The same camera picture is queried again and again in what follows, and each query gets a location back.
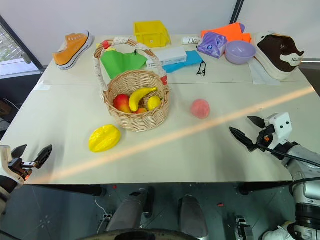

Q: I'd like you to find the grey rounded leg shape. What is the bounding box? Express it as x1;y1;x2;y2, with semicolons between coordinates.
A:
178;194;209;238
105;186;155;232

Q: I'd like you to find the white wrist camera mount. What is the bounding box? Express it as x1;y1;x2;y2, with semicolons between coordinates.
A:
264;112;293;146
0;145;26;186

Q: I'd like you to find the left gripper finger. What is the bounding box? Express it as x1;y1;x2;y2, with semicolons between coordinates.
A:
10;144;28;159
34;144;53;169

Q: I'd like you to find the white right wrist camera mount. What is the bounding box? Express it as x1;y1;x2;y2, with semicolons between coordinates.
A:
264;112;293;146

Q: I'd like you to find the purple tissue pack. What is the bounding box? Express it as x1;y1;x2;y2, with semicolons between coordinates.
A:
196;31;229;60

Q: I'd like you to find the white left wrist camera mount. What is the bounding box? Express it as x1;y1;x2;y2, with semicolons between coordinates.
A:
0;145;26;186

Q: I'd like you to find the neon orange cloth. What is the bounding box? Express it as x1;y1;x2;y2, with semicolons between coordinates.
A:
200;22;252;45

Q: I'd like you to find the yellow toy banana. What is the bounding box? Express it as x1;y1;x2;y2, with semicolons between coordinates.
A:
128;86;159;113

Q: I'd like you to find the clear white plastic bag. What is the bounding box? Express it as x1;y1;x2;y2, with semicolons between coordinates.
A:
247;59;282;87

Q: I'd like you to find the white floor cable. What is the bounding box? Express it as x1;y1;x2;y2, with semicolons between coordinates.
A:
94;195;113;216

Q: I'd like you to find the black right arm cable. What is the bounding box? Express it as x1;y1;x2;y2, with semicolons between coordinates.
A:
261;145;320;168

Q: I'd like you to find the purple plastic bowl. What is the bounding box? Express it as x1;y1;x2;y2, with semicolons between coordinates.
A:
225;40;257;66

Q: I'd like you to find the white window handle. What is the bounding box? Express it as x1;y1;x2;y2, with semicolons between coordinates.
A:
22;51;33;65

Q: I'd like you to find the blue cloth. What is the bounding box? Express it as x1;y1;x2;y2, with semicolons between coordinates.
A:
161;50;206;74

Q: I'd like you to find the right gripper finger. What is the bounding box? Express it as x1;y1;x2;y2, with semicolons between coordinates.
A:
229;126;258;152
247;115;267;130

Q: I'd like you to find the wicker basket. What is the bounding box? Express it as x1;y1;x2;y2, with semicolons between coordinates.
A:
93;36;172;133

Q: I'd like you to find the red yellow toy mango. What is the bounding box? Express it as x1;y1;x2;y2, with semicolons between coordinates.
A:
112;93;133;114

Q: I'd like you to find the white Dove packet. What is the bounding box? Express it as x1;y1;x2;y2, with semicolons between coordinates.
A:
180;35;203;47

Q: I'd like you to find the white cardboard box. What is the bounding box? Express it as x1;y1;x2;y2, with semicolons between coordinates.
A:
145;45;189;70

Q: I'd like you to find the yellow plastic bin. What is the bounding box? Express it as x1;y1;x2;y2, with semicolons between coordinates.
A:
132;20;173;49

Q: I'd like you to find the yellow toy starfruit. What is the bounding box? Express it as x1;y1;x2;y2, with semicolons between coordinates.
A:
88;124;122;153

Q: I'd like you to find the orange canvas sneaker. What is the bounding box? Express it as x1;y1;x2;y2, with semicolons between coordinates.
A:
51;30;96;71

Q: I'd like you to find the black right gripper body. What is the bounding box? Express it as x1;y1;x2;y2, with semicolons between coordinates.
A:
254;124;276;151

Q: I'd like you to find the yellow toy lemon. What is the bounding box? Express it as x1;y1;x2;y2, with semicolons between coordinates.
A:
146;95;162;112

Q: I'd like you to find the pink toy peach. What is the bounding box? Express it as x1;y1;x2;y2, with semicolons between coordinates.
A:
190;98;211;120

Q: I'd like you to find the black window frame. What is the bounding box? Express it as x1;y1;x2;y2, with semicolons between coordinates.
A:
0;13;46;75

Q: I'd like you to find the black cord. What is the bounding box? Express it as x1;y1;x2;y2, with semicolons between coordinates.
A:
195;60;208;77

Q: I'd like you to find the black upright pole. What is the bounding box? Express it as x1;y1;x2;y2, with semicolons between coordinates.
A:
229;0;245;25

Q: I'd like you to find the dark side table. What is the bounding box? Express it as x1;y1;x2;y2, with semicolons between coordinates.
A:
298;58;320;97

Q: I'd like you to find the brown and white shoe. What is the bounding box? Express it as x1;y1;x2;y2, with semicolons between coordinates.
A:
250;30;306;81

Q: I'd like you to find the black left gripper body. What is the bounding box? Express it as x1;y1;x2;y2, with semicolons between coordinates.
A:
8;156;38;181

